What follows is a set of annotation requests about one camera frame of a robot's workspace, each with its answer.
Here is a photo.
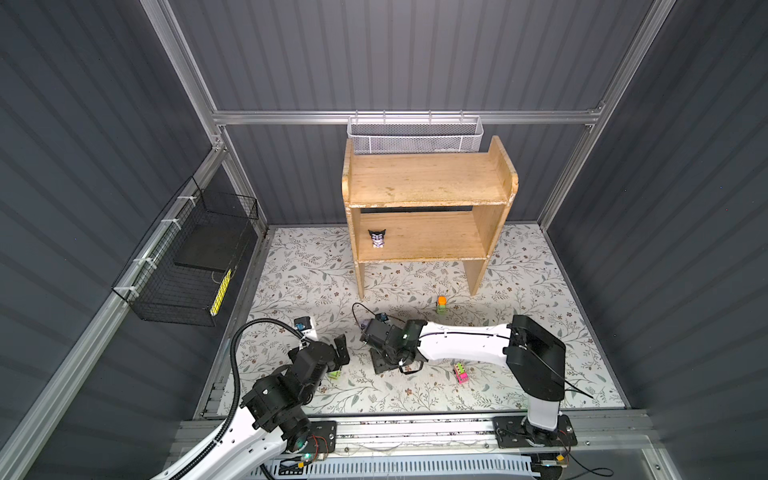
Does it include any black purple toy figure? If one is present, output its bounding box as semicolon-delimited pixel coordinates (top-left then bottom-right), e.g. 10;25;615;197
368;229;386;249

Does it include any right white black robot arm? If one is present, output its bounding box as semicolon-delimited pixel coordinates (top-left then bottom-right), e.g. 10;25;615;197
361;315;566;446

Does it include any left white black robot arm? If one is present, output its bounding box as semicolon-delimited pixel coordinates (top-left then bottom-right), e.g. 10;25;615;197
155;334;350;479

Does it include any wooden two-tier shelf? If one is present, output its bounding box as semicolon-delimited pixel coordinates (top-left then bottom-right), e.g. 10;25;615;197
341;137;519;295

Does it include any orange green toy truck far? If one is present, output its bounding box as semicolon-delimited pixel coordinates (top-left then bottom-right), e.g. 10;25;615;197
436;295;448;314

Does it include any pink green toy bus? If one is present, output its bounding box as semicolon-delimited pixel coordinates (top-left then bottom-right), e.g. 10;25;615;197
453;362;469;384

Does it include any floral patterned table mat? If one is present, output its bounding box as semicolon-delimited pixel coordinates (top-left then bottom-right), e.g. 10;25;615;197
219;224;624;414

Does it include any yellow green marker strip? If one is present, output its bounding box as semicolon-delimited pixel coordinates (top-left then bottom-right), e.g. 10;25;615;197
209;269;233;317

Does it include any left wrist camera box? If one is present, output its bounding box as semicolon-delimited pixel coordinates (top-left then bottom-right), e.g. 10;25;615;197
294;316;318;342

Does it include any left black corrugated cable hose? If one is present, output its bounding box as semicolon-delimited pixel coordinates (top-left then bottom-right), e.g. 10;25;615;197
167;317;301;480

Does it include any white ventilated cable duct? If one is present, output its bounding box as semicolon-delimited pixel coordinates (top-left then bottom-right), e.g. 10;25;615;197
267;454;541;479

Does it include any black wire wall basket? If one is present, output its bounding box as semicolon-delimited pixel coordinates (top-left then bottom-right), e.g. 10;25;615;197
113;181;260;327

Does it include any white wire mesh basket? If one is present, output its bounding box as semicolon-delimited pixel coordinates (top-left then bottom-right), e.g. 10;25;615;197
346;115;484;155

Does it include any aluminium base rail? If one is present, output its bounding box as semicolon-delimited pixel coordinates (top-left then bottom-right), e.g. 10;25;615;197
173;409;655;460

